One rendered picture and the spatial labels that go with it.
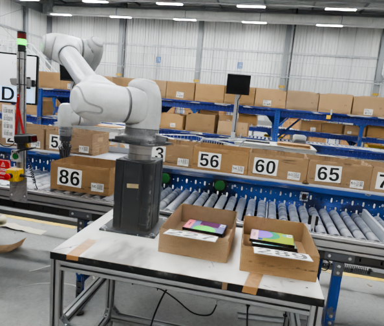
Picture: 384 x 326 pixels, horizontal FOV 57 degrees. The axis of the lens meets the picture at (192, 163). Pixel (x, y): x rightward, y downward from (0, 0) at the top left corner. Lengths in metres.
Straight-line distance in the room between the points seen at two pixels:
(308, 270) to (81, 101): 1.06
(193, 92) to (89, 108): 5.71
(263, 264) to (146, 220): 0.56
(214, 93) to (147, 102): 5.52
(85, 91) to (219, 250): 0.81
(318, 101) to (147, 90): 5.76
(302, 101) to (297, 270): 5.74
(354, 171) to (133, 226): 1.50
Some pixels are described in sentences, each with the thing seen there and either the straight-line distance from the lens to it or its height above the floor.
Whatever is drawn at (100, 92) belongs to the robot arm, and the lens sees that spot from 1.47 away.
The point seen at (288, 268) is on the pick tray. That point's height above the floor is 0.79.
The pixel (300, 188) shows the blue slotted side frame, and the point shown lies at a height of 0.86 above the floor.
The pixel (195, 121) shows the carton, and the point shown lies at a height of 0.99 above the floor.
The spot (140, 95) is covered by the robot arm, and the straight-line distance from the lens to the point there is 1.55.
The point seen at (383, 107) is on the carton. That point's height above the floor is 1.56.
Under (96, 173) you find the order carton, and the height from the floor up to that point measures 0.88.
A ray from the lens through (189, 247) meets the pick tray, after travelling 1.43.
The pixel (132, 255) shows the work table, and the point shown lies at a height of 0.75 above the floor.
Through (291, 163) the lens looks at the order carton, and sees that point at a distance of 2.45.
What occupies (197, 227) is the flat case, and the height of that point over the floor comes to 0.78.
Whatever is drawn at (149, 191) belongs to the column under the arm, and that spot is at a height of 0.95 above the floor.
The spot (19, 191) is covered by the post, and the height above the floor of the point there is 0.73.
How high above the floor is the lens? 1.35
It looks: 10 degrees down
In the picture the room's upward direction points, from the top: 5 degrees clockwise
